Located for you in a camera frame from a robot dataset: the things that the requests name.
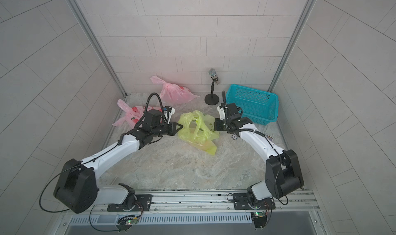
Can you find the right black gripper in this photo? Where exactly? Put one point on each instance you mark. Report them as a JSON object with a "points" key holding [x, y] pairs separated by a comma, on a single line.
{"points": [[218, 126]]}

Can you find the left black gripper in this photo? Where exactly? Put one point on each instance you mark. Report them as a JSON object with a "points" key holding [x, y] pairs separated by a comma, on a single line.
{"points": [[172, 131]]}

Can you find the yellow-green plastic bag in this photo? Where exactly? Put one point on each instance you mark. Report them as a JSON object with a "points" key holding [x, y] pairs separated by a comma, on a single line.
{"points": [[198, 131]]}

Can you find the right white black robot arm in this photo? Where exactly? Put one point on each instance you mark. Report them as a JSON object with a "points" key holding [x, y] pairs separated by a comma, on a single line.
{"points": [[283, 173]]}

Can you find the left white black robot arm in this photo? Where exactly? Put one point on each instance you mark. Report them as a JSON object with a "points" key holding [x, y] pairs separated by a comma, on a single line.
{"points": [[77, 184]]}

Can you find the plain pink plastic bag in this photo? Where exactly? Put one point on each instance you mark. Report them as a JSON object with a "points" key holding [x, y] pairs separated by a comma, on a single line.
{"points": [[172, 93]]}

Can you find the pink strawberry print plastic bag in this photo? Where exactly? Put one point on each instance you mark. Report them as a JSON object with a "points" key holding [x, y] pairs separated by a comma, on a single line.
{"points": [[131, 116]]}

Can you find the microphone on black stand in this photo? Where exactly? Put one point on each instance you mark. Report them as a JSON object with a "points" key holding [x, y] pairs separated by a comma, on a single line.
{"points": [[212, 99]]}

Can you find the teal plastic basket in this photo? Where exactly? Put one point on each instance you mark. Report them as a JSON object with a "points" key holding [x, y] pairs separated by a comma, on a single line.
{"points": [[259, 106]]}

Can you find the small printed card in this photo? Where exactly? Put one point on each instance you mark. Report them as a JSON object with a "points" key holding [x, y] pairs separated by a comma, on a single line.
{"points": [[269, 138]]}

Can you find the right circuit board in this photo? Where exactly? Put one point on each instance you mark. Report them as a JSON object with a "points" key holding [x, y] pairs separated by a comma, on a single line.
{"points": [[259, 220]]}

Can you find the circuit board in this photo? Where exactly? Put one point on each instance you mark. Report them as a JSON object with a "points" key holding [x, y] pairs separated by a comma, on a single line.
{"points": [[127, 222], [259, 220]]}

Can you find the left circuit board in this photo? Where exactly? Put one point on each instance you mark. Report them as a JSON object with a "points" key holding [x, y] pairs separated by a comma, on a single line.
{"points": [[127, 222]]}

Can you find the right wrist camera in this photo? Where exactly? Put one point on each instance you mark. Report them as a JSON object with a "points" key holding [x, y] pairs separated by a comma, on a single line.
{"points": [[221, 112]]}

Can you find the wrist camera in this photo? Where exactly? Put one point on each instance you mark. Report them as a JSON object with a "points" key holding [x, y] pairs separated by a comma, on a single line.
{"points": [[169, 110], [221, 112]]}

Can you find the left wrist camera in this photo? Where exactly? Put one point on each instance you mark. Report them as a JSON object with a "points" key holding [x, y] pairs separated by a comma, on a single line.
{"points": [[169, 110]]}

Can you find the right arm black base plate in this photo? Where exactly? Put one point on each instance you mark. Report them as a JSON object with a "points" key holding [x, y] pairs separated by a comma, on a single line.
{"points": [[238, 201]]}

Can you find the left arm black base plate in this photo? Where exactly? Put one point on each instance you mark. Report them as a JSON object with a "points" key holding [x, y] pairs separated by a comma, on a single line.
{"points": [[145, 201]]}

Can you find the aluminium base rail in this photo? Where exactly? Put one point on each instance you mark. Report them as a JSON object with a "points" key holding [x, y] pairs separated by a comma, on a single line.
{"points": [[219, 201]]}

